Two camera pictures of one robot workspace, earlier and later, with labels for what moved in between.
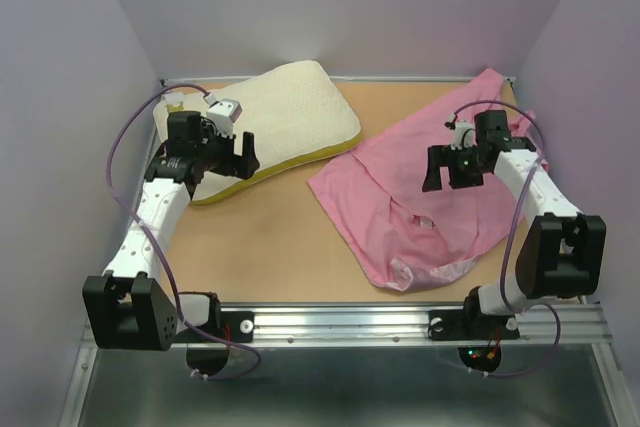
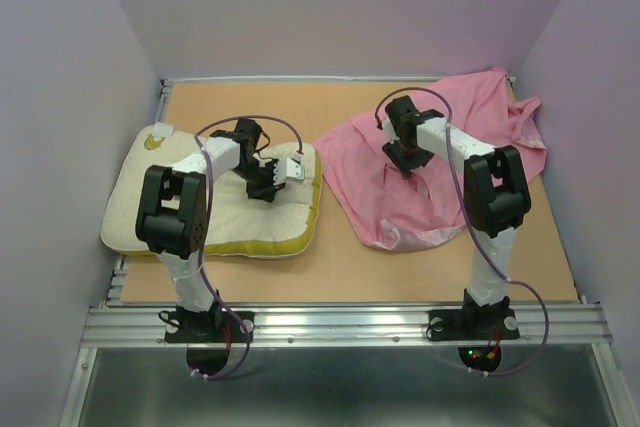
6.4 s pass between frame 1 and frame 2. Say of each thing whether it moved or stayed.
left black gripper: moved
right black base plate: stayed
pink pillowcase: moved
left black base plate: stayed
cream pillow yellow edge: moved
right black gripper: moved
